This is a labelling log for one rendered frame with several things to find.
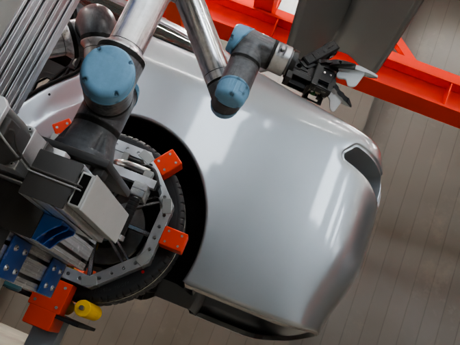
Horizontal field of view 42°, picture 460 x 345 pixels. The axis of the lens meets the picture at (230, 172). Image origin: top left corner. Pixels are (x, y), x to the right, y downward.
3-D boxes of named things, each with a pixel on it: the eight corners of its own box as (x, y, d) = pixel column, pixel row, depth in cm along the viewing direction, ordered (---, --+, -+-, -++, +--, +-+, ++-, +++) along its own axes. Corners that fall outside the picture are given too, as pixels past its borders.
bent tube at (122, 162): (155, 194, 218) (166, 168, 221) (150, 179, 200) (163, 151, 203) (111, 176, 220) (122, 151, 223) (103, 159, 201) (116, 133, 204)
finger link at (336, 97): (336, 122, 152) (317, 100, 147) (342, 104, 155) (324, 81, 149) (346, 121, 150) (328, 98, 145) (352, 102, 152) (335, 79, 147)
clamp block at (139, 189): (145, 205, 203) (151, 191, 205) (142, 198, 195) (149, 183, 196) (131, 199, 204) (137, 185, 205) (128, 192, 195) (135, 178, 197)
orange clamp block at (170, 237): (159, 246, 220) (181, 255, 219) (157, 242, 212) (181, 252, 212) (166, 229, 222) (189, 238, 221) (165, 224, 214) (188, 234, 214)
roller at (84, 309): (98, 323, 230) (105, 309, 232) (85, 318, 202) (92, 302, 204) (85, 317, 231) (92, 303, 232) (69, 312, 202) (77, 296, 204)
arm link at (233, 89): (237, 118, 145) (253, 81, 149) (246, 102, 135) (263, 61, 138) (207, 105, 145) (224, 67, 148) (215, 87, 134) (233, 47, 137)
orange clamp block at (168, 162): (163, 181, 227) (183, 169, 229) (161, 175, 220) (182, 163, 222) (153, 166, 229) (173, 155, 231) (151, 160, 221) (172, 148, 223)
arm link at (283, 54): (272, 52, 148) (283, 33, 141) (289, 59, 148) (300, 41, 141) (263, 75, 145) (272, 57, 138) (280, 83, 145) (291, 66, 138)
